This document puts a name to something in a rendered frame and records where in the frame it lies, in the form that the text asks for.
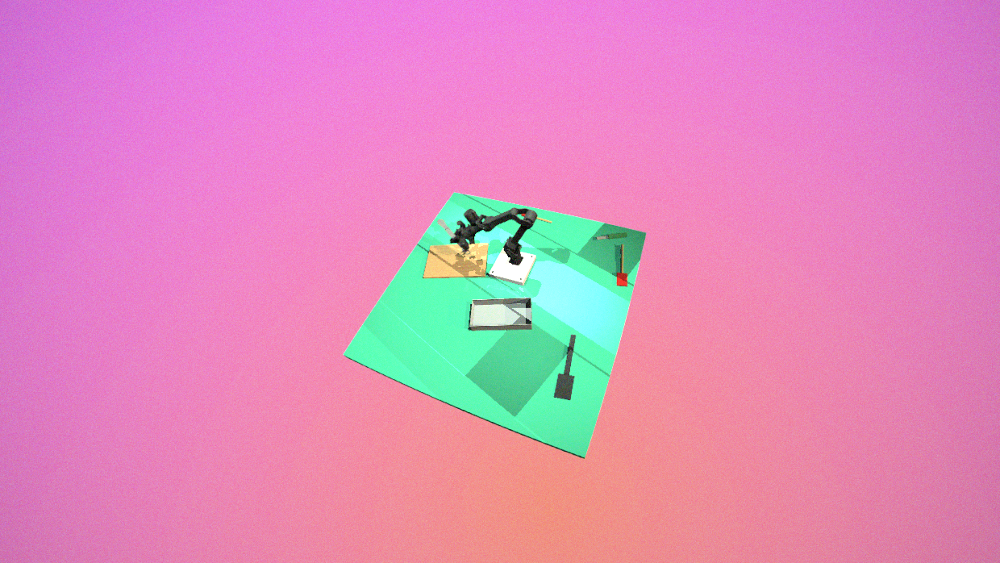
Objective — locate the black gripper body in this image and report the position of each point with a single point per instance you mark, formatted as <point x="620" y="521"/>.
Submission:
<point x="465" y="233"/>

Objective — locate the dark grey spatula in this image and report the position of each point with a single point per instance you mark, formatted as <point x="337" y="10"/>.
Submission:
<point x="564" y="382"/>

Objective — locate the light wooden board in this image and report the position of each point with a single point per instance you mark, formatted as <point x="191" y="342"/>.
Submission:
<point x="448" y="261"/>

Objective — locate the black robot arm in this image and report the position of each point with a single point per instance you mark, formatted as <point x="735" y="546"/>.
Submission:
<point x="512" y="246"/>

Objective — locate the red spatula with wooden handle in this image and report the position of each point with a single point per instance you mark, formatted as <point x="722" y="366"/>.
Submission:
<point x="622" y="277"/>

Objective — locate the dark grey rectangular tin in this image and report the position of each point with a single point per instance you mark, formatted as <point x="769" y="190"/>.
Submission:
<point x="501" y="314"/>

